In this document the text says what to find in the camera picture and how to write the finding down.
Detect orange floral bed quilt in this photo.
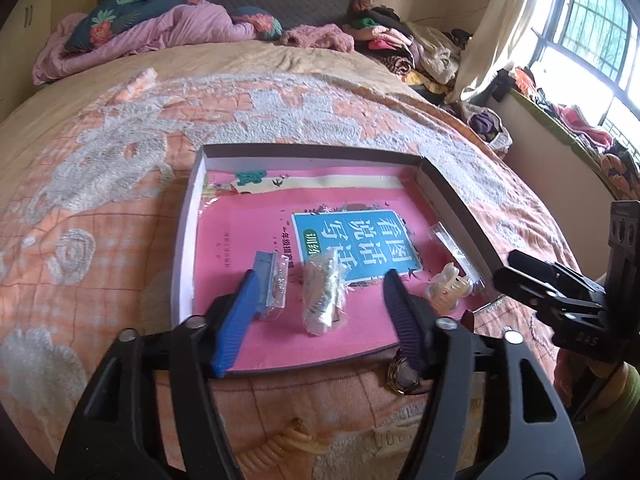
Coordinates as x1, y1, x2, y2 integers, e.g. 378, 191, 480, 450
1, 41, 576, 465

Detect dark floral pillow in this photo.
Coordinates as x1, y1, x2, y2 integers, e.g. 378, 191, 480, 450
65, 0, 200, 53

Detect red strap wristwatch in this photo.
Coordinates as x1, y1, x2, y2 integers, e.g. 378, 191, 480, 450
386, 349, 431, 396

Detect pile of clothes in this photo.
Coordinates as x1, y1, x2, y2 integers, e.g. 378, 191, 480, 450
342, 0, 472, 105

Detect cream wardrobe cabinets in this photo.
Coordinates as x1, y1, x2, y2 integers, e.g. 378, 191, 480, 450
1, 0, 52, 120

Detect clear plastic packet in box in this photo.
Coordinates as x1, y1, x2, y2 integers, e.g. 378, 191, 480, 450
432, 222, 485, 294

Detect barred window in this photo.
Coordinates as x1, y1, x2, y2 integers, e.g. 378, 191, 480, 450
529, 0, 639, 142

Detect beige spiral hair clip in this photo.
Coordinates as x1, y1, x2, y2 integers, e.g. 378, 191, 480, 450
234, 417, 330, 476

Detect pink knitted garment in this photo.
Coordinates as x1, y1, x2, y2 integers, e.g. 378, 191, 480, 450
278, 24, 355, 53

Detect pink crumpled blanket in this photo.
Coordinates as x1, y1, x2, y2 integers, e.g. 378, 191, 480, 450
32, 0, 257, 86

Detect clothes on window sill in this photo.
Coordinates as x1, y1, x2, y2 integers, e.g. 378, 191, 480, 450
506, 67, 639, 200

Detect clear bag of jewelry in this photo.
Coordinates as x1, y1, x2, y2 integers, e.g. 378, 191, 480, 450
302, 248, 348, 337

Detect cream curtain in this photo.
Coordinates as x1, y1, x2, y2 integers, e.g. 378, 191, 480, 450
445, 0, 536, 104

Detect blue earring card packet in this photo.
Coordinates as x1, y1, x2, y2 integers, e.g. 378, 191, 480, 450
253, 252, 290, 321

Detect shallow cardboard box tray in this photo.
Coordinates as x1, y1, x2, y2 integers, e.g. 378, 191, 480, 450
170, 144, 501, 374

